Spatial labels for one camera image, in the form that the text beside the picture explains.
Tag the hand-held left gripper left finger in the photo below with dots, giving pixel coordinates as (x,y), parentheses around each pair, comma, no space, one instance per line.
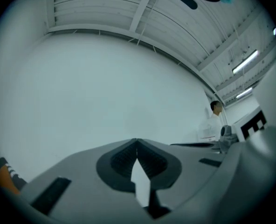
(82,171)

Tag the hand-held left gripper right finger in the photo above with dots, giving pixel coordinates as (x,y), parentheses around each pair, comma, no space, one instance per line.
(187,171)

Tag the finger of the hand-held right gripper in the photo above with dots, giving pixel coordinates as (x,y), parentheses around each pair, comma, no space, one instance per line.
(194,144)

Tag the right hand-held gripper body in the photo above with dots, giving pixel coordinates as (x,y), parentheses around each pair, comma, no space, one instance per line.
(247,122)

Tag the fluorescent ceiling light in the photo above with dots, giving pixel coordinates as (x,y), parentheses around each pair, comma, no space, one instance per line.
(244,93)
(245,62)

